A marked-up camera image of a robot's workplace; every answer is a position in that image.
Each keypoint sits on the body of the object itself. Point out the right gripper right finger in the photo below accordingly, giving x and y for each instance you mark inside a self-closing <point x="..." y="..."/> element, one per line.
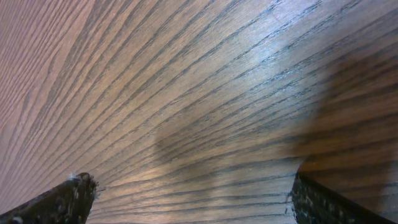
<point x="313" y="203"/>

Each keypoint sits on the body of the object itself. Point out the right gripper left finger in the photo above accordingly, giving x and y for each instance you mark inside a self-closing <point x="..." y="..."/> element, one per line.
<point x="69" y="203"/>

